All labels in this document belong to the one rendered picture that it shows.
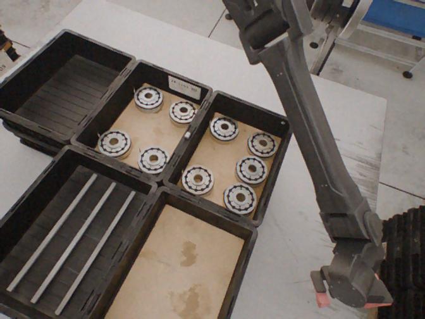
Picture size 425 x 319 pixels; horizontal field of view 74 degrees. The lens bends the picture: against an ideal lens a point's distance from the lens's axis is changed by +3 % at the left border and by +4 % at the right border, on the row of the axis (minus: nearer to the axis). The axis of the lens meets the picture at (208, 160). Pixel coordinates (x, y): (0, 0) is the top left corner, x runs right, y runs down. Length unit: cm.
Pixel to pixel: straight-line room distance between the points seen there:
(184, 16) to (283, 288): 247
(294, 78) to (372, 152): 92
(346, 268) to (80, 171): 77
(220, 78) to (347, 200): 96
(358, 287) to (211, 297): 40
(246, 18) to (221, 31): 228
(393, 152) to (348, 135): 114
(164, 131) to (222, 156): 22
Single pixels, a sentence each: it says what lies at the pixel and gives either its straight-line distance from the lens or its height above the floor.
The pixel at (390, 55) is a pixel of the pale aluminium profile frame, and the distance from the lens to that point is 293.
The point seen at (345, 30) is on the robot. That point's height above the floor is 110.
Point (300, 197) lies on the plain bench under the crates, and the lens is 111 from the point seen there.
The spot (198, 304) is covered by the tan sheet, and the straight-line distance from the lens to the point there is 82.
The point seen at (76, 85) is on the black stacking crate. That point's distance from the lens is 118.
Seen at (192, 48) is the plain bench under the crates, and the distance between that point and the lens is 148.
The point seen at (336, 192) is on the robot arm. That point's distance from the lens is 53.
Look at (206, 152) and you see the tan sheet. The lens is 95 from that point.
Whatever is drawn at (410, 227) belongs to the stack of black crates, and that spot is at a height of 38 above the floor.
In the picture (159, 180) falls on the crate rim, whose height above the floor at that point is 93.
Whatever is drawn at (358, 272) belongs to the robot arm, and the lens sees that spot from 56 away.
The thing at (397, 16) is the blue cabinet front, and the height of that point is 42.
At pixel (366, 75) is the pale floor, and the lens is 287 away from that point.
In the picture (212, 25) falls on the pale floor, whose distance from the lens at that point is 283.
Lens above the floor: 165
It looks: 61 degrees down
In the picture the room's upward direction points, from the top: 11 degrees clockwise
